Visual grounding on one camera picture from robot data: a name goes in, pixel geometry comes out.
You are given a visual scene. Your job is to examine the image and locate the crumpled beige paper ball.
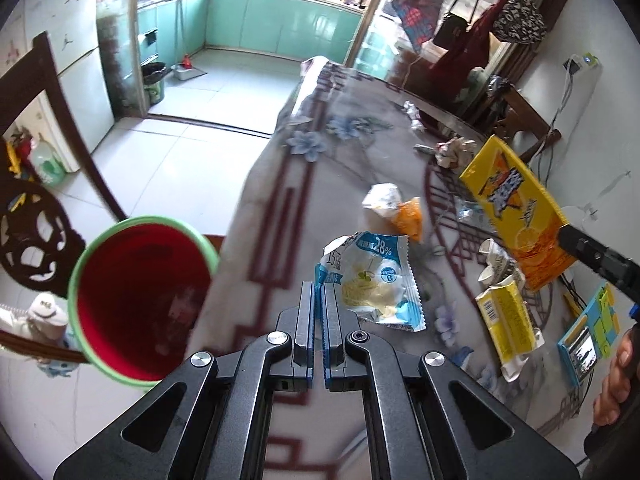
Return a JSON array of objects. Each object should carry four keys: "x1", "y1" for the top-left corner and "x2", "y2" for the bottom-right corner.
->
[{"x1": 435, "y1": 138, "x2": 477, "y2": 170}]

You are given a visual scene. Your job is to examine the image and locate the red bin with green rim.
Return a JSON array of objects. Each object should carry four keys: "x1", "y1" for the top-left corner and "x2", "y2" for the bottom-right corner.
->
[{"x1": 67, "y1": 216, "x2": 219, "y2": 388}]

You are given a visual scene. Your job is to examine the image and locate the white tissue scrap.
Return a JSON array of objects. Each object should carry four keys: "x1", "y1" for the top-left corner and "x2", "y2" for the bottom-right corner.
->
[{"x1": 402, "y1": 101, "x2": 425, "y2": 133}]

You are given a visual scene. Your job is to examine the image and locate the black white patterned bag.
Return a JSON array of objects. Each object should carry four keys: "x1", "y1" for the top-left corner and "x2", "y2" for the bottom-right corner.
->
[{"x1": 491, "y1": 0, "x2": 547, "y2": 46}]

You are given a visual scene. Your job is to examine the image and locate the red mop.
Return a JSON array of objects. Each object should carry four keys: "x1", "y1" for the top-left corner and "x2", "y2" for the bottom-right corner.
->
[{"x1": 177, "y1": 0, "x2": 193, "y2": 72}]

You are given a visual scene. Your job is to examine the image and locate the blue green toy box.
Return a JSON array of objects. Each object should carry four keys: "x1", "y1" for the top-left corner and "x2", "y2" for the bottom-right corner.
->
[{"x1": 558, "y1": 283, "x2": 620, "y2": 387}]

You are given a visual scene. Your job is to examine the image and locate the large yellow orange snack bag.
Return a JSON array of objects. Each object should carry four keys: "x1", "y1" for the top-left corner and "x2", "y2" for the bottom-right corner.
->
[{"x1": 460, "y1": 136, "x2": 575, "y2": 292}]

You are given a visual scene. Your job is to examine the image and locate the plaid hanging cloth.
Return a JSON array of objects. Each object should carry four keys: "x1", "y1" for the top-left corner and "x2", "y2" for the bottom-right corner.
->
[{"x1": 392, "y1": 0, "x2": 444, "y2": 54}]

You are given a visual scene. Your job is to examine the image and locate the teal kitchen cabinets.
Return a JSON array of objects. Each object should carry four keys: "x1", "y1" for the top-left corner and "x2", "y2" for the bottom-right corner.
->
[{"x1": 138, "y1": 0, "x2": 361, "y2": 65}]

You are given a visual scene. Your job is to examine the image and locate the orange white snack bag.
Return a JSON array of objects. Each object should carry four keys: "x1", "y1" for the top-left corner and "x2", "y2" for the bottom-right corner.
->
[{"x1": 361, "y1": 183, "x2": 423, "y2": 243}]

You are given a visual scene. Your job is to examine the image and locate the red hanging garment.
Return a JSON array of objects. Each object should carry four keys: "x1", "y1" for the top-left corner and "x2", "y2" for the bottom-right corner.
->
[{"x1": 430, "y1": 4, "x2": 500, "y2": 103}]

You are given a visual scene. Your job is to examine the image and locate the black power cable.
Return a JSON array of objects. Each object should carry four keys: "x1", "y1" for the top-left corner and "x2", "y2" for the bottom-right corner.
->
[{"x1": 529, "y1": 58, "x2": 582, "y2": 191}]

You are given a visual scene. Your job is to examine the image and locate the wooden chair far side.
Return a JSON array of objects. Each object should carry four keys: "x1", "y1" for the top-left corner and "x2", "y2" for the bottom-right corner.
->
[{"x1": 470, "y1": 76, "x2": 562, "y2": 162}]

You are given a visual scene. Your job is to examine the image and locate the white refrigerator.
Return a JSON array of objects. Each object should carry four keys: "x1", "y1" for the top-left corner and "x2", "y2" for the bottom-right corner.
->
[{"x1": 1, "y1": 0, "x2": 114, "y2": 152}]

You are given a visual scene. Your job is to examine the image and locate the yellow drink carton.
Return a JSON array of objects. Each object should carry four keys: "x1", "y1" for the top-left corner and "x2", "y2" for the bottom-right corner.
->
[{"x1": 475, "y1": 238, "x2": 544, "y2": 382}]

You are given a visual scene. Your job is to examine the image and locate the dark wooden chair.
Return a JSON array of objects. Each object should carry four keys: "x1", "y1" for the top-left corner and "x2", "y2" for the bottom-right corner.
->
[{"x1": 0, "y1": 30, "x2": 129, "y2": 366}]

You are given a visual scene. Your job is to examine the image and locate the blue white snack wrapper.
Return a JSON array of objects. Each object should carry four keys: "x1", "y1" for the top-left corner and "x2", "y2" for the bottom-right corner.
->
[{"x1": 316, "y1": 231, "x2": 426, "y2": 333}]

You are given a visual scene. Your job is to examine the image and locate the person's right hand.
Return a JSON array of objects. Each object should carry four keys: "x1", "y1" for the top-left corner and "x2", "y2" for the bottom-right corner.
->
[{"x1": 593, "y1": 328, "x2": 636, "y2": 426}]

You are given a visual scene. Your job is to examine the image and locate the black kitchen trash bin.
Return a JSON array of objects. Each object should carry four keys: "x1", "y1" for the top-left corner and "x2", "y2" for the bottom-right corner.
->
[{"x1": 141, "y1": 62, "x2": 167, "y2": 106}]

